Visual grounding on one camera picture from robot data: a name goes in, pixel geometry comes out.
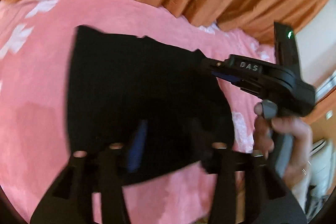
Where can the gold bangles on wrist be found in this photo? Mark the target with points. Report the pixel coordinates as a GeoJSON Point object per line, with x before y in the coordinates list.
{"type": "Point", "coordinates": [306, 168]}

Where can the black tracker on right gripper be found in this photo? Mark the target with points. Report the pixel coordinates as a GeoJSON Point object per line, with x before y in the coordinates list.
{"type": "Point", "coordinates": [285, 45]}

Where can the person's right hand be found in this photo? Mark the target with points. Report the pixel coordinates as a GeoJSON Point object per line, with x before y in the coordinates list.
{"type": "Point", "coordinates": [290, 125]}

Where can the black garment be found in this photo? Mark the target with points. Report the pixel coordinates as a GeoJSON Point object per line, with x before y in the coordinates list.
{"type": "Point", "coordinates": [152, 98]}

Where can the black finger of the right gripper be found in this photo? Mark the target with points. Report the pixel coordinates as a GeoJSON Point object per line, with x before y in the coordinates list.
{"type": "Point", "coordinates": [217, 67]}
{"type": "Point", "coordinates": [244, 85]}

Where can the pink blanket with white bows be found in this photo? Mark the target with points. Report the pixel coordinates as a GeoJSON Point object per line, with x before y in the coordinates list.
{"type": "Point", "coordinates": [36, 38]}

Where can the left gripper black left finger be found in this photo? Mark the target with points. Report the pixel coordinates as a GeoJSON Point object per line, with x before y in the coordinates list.
{"type": "Point", "coordinates": [69, 198]}

